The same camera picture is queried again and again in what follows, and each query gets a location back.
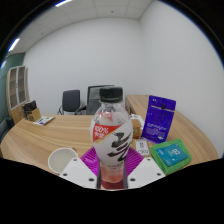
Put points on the black armchair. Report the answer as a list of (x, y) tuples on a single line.
[(10, 122)]

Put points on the ceiling light panels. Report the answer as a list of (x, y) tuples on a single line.
[(14, 44)]

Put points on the grey mesh office chair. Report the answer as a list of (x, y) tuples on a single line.
[(92, 96)]

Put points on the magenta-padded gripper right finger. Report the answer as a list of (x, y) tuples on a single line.
[(145, 170)]

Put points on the purple standing pouch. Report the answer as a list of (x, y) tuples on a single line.
[(158, 120)]

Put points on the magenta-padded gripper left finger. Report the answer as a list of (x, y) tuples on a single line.
[(78, 170)]

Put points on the green flat box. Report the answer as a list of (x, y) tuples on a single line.
[(170, 156)]

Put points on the orange-brown cardboard box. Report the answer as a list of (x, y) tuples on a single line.
[(136, 129)]

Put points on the white patterned ceramic cup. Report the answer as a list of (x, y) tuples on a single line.
[(61, 160)]

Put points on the small yellow box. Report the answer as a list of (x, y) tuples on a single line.
[(142, 147)]

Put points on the tan cardboard box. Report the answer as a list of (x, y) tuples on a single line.
[(34, 115)]

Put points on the black office chair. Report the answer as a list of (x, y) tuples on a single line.
[(70, 100)]

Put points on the wooden glass-door cabinet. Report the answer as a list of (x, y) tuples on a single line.
[(16, 90)]

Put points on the clear black-capped drink bottle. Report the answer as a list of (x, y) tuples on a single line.
[(111, 133)]

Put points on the wooden side desk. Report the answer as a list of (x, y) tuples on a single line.
[(136, 101)]

